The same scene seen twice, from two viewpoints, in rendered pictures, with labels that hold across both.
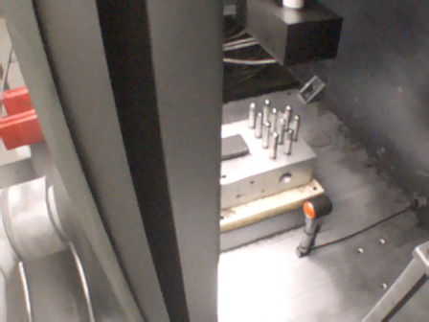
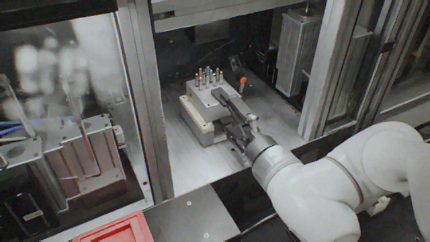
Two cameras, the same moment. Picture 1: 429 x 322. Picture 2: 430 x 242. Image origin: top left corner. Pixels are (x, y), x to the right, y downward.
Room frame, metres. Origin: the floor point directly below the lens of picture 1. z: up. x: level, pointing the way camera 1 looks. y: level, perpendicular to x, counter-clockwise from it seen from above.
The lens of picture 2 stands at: (0.41, 0.61, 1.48)
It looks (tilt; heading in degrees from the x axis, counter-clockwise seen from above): 40 degrees down; 263
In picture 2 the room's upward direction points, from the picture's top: straight up
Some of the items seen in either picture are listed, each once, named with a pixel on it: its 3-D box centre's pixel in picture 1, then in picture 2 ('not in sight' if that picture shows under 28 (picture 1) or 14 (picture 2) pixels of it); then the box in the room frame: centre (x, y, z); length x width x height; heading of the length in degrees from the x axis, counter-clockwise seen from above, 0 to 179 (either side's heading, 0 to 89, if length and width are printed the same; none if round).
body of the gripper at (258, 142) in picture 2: not in sight; (255, 145); (0.27, 0.14, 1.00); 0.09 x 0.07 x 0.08; 111
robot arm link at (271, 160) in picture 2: not in sight; (275, 169); (0.24, 0.21, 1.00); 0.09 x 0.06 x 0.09; 21
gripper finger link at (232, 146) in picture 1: (217, 149); (222, 96); (0.32, 0.00, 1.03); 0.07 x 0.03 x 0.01; 111
